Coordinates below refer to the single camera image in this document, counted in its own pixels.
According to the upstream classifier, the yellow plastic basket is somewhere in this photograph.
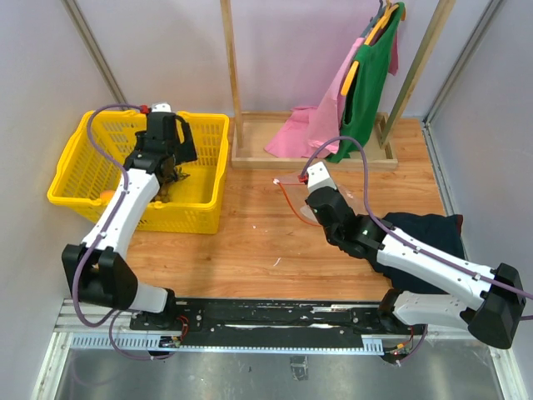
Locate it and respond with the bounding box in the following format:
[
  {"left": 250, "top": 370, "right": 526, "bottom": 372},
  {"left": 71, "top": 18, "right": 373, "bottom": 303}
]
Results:
[{"left": 47, "top": 111, "right": 230, "bottom": 234}]

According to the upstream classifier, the wooden clothes rack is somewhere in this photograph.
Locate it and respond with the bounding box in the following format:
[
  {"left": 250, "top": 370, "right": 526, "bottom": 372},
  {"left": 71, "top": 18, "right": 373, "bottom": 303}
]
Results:
[{"left": 219, "top": 0, "right": 458, "bottom": 172}]

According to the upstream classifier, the orange peach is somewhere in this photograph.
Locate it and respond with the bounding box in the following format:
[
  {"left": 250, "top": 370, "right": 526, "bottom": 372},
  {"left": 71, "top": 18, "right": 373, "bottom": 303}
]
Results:
[{"left": 99, "top": 190, "right": 115, "bottom": 204}]

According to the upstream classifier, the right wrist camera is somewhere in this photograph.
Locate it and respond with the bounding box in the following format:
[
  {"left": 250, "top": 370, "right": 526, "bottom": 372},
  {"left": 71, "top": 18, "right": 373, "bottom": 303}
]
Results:
[{"left": 306, "top": 162, "right": 337, "bottom": 193}]

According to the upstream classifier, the longan fruit bunch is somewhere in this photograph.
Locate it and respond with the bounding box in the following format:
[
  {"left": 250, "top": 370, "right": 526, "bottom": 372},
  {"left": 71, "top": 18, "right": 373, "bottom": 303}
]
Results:
[{"left": 151, "top": 166, "right": 191, "bottom": 203}]

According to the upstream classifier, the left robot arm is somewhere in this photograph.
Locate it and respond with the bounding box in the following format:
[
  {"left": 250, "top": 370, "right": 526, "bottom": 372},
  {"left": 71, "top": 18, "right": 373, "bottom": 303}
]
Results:
[{"left": 62, "top": 102, "right": 197, "bottom": 330}]

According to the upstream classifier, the green shirt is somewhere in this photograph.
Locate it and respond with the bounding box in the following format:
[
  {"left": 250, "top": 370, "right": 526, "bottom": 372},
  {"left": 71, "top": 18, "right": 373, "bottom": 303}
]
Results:
[{"left": 340, "top": 2, "right": 406, "bottom": 147}]

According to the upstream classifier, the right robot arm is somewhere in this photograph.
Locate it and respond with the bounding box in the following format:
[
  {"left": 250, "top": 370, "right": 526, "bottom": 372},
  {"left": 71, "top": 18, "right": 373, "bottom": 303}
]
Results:
[{"left": 306, "top": 186, "right": 526, "bottom": 349}]

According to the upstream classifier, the dark navy cloth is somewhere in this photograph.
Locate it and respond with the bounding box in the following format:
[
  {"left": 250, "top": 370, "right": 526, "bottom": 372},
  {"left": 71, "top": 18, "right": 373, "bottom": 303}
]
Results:
[{"left": 370, "top": 212, "right": 465, "bottom": 294}]

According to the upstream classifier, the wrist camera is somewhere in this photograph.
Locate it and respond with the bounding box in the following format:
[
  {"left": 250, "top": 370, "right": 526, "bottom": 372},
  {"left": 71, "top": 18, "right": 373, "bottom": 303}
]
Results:
[
  {"left": 151, "top": 102, "right": 172, "bottom": 113},
  {"left": 306, "top": 162, "right": 337, "bottom": 193}
]

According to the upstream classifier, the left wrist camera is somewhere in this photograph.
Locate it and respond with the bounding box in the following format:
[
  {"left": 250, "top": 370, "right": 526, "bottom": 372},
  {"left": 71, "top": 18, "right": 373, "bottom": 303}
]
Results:
[{"left": 151, "top": 102, "right": 172, "bottom": 113}]

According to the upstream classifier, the clear zip top bag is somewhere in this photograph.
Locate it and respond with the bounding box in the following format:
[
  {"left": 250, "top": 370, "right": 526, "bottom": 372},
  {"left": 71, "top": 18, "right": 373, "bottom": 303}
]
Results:
[{"left": 273, "top": 174, "right": 365, "bottom": 227}]

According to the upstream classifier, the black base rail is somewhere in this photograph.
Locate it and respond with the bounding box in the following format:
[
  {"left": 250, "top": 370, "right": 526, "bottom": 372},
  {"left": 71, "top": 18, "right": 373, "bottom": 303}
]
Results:
[{"left": 66, "top": 295, "right": 430, "bottom": 355}]

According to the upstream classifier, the yellow clothes hanger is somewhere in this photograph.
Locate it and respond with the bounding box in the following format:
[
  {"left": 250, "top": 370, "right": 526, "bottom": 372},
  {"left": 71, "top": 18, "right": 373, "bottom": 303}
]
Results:
[{"left": 340, "top": 61, "right": 360, "bottom": 97}]

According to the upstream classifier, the pink shirt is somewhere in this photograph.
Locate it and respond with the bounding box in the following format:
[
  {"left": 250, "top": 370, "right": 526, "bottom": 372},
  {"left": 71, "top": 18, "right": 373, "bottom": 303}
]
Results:
[{"left": 264, "top": 37, "right": 398, "bottom": 158}]

